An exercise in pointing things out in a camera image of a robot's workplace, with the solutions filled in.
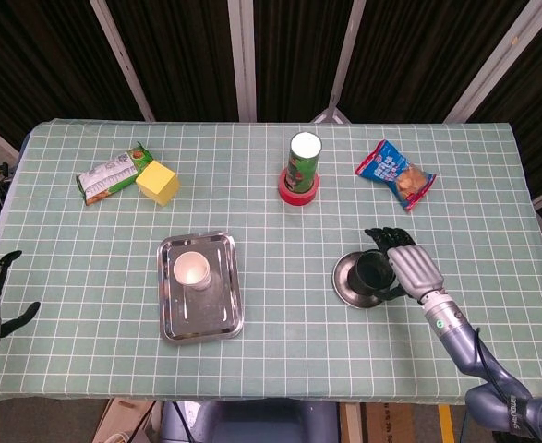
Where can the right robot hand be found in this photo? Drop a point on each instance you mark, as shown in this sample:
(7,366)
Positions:
(416,272)

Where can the black cup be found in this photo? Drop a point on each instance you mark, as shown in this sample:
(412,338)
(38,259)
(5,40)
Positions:
(372,272)

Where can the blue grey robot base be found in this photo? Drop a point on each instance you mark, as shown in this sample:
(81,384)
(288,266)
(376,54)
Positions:
(261,422)

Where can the round steel plate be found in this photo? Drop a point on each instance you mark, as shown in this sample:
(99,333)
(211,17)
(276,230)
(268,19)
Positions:
(344,282)

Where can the blue snack bag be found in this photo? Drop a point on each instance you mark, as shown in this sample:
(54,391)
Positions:
(390,171)

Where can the green checked tablecloth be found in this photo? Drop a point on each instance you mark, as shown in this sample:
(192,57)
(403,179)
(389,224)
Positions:
(90,277)

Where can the red tape roll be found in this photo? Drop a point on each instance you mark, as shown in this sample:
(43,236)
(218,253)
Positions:
(293,199)

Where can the green chips can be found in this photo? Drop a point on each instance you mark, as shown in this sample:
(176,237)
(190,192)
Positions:
(303,171)

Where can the brown printed cardboard box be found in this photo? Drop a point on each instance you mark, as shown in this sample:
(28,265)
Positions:
(386,424)

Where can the open cardboard box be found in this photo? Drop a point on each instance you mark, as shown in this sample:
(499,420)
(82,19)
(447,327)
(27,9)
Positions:
(123,415)

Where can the green white snack packet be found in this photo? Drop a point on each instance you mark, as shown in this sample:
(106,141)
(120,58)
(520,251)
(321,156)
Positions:
(104,177)

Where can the rectangular steel tray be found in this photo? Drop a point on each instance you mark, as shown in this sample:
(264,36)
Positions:
(206,318)

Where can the yellow foam cube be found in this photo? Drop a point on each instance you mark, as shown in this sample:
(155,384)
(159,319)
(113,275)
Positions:
(157,182)

